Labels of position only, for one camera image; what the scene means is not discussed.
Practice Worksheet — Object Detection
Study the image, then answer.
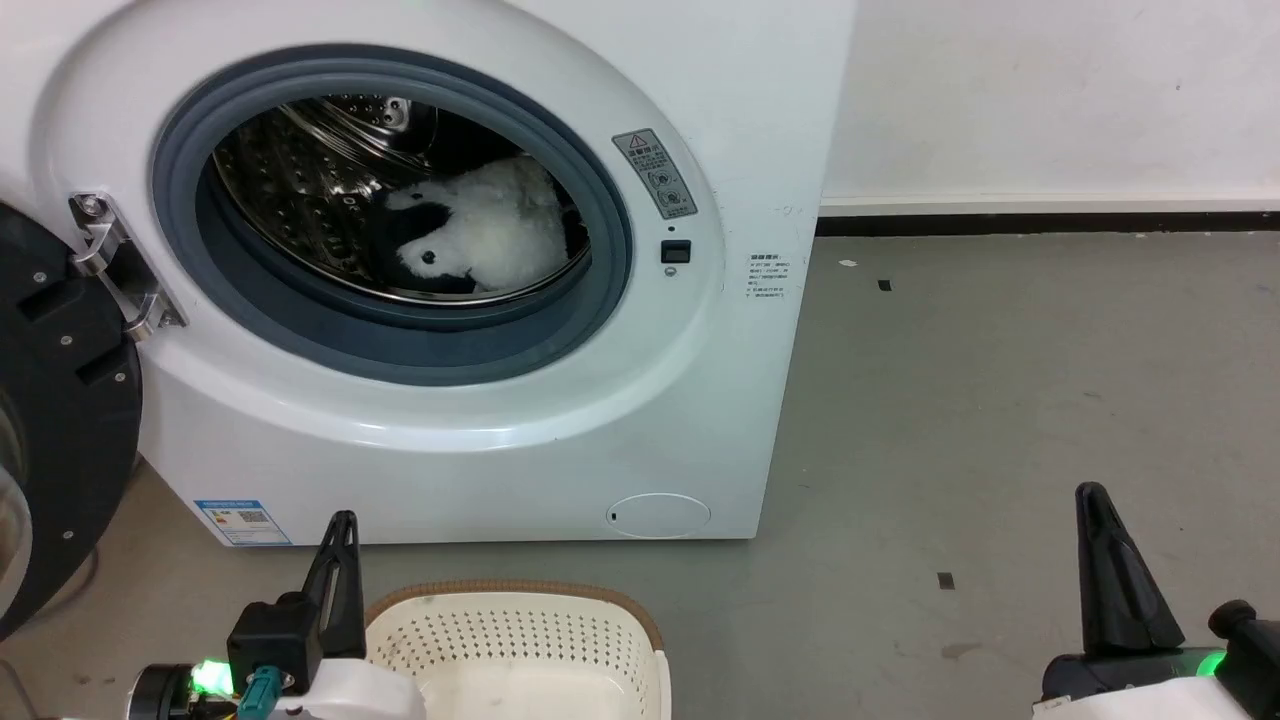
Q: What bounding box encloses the white front-load washing machine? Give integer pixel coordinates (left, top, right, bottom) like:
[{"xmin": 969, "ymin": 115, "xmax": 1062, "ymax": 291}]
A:
[{"xmin": 0, "ymin": 0, "xmax": 859, "ymax": 547}]

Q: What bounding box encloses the blue energy label sticker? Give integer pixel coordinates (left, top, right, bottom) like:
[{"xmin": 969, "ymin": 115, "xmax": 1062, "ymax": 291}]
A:
[{"xmin": 193, "ymin": 498, "xmax": 294, "ymax": 548}]

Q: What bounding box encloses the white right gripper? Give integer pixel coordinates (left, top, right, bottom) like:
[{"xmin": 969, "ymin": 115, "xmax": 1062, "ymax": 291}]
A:
[{"xmin": 1034, "ymin": 482, "xmax": 1233, "ymax": 720}]

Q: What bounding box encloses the round white filter cover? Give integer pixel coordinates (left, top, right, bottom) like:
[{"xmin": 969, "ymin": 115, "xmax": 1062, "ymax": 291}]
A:
[{"xmin": 605, "ymin": 492, "xmax": 713, "ymax": 542}]

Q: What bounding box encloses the stainless steel washer drum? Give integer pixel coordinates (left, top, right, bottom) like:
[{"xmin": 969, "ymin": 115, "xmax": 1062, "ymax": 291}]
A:
[{"xmin": 212, "ymin": 94, "xmax": 592, "ymax": 305}]

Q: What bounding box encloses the grey rubber door gasket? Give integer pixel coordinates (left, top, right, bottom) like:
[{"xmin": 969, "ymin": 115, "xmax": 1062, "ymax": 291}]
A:
[{"xmin": 150, "ymin": 45, "xmax": 635, "ymax": 387}]

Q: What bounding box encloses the white and black plush toy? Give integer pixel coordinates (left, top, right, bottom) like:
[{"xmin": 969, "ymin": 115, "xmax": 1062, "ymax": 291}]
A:
[{"xmin": 384, "ymin": 154, "xmax": 591, "ymax": 297}]

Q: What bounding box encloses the small printed text label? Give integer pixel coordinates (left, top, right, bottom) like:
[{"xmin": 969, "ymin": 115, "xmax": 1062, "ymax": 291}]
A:
[{"xmin": 744, "ymin": 252, "xmax": 792, "ymax": 304}]

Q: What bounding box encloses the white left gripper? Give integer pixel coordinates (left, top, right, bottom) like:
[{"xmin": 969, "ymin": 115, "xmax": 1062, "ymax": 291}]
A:
[{"xmin": 192, "ymin": 510, "xmax": 428, "ymax": 720}]

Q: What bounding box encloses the white perforated laundry basket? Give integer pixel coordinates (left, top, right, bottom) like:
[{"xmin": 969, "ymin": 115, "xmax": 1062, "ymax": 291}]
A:
[{"xmin": 364, "ymin": 579, "xmax": 672, "ymax": 720}]

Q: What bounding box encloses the metal door hinge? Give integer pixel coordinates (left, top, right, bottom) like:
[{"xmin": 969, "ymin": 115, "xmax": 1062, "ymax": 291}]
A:
[{"xmin": 68, "ymin": 192, "xmax": 188, "ymax": 344}]

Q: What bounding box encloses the grey warning sticker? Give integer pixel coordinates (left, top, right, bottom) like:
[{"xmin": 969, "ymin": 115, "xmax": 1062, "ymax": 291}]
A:
[{"xmin": 611, "ymin": 128, "xmax": 700, "ymax": 222}]

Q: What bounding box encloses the black round washer door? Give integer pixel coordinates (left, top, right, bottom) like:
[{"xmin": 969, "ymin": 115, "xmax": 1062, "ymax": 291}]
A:
[{"xmin": 0, "ymin": 200, "xmax": 145, "ymax": 642}]

